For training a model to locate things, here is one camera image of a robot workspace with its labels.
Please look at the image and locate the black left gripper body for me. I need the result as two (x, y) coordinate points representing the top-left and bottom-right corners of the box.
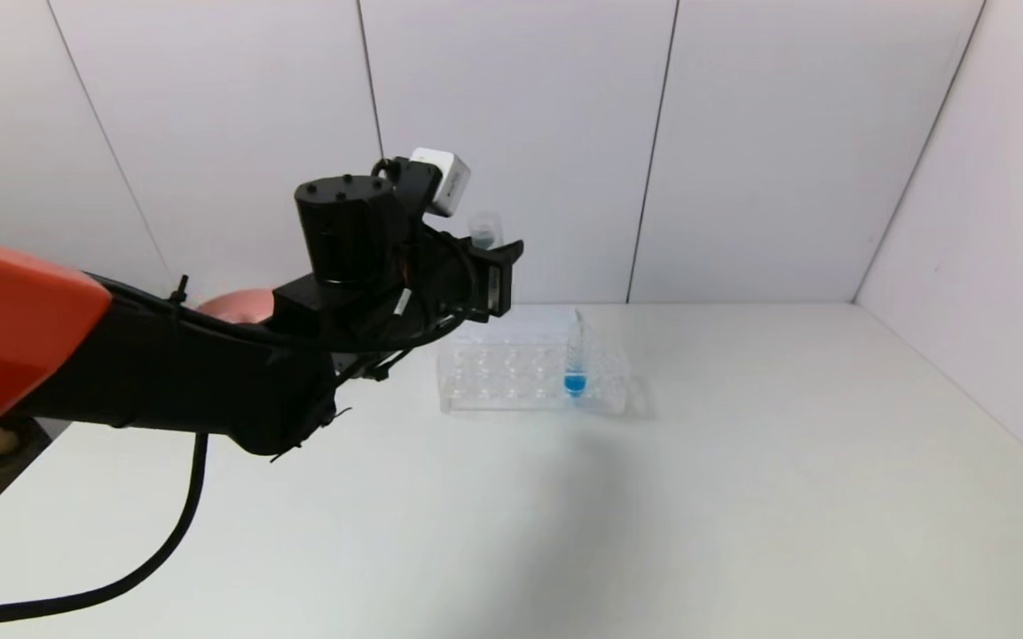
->
(422, 233), (513, 332)

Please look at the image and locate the clear acrylic test tube rack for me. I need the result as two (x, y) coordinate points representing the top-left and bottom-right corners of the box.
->
(437, 306), (632, 416)

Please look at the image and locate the test tube with blue pigment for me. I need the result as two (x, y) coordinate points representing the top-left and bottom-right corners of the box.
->
(563, 309), (592, 400)

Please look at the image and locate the white paper sheet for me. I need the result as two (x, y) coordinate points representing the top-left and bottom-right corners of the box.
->
(476, 305), (583, 343)

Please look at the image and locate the pink plastic bowl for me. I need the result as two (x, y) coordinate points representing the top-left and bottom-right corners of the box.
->
(196, 288), (275, 326)

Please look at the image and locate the test tube with yellow pigment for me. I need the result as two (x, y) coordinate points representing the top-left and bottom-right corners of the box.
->
(468, 211), (505, 251)

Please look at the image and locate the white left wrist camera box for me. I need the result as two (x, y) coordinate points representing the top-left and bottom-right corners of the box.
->
(409, 147), (473, 219)

